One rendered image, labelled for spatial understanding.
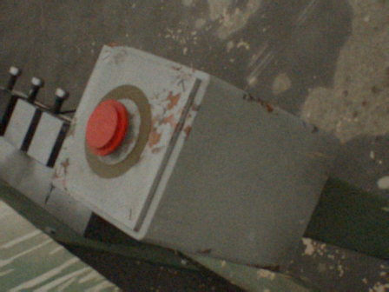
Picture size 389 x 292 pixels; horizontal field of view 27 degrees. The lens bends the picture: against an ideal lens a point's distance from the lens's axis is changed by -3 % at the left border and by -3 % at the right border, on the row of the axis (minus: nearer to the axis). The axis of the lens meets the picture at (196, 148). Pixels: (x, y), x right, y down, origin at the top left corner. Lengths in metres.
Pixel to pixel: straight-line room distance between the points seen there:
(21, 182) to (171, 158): 0.48
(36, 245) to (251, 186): 0.27
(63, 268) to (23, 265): 0.04
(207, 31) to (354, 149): 0.53
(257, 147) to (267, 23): 1.24
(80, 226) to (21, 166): 0.15
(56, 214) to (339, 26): 0.92
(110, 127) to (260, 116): 0.10
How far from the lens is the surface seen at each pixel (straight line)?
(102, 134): 0.56
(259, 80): 1.77
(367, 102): 1.59
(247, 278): 1.43
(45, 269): 0.75
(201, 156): 0.55
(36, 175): 0.97
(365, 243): 0.79
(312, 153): 0.63
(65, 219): 0.91
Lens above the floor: 1.29
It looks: 45 degrees down
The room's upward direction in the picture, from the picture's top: 69 degrees counter-clockwise
